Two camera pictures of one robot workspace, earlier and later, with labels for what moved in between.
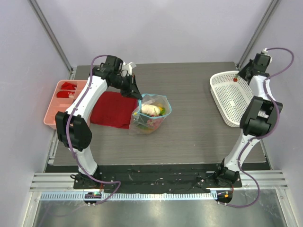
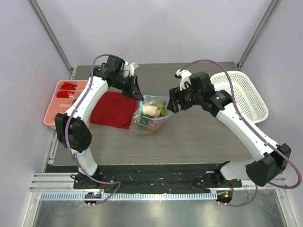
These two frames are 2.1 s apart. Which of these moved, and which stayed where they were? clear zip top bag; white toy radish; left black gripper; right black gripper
Moved: right black gripper
Stayed: clear zip top bag; left black gripper; white toy radish
